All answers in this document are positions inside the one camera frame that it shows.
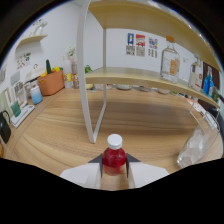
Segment white bowl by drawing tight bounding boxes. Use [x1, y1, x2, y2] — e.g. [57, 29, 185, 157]
[94, 83, 111, 90]
[116, 83, 133, 91]

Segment white figurine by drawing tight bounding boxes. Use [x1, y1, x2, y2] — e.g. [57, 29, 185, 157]
[31, 19, 48, 37]

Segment white appliance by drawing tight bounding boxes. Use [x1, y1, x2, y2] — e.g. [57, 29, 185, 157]
[24, 68, 44, 84]

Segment red wall poster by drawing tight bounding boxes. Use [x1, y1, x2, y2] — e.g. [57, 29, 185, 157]
[135, 34, 146, 58]

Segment wooden wall shelf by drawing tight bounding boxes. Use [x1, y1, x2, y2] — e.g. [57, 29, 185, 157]
[15, 34, 48, 49]

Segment orange basket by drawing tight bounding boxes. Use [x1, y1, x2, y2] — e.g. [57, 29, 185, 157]
[37, 69, 65, 97]

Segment red liquid bottle white cap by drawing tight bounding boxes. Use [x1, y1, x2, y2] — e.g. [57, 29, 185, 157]
[101, 133, 128, 177]

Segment colourful wall poster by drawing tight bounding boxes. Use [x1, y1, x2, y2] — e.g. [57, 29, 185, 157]
[148, 36, 159, 59]

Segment white tray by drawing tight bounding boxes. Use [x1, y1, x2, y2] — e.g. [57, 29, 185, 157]
[10, 104, 36, 129]

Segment light blue container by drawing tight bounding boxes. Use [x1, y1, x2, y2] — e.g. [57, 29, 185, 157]
[29, 84, 44, 106]

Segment clear bottle orange cap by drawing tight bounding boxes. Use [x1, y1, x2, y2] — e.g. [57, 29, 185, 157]
[159, 35, 181, 84]

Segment two-tier wood shelf rack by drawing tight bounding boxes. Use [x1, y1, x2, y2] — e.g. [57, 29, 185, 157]
[76, 0, 223, 144]

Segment blue yellow wall poster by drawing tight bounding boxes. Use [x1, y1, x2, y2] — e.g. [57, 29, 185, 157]
[126, 32, 136, 56]

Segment green cup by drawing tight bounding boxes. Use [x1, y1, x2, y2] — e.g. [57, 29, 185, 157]
[10, 100, 22, 118]

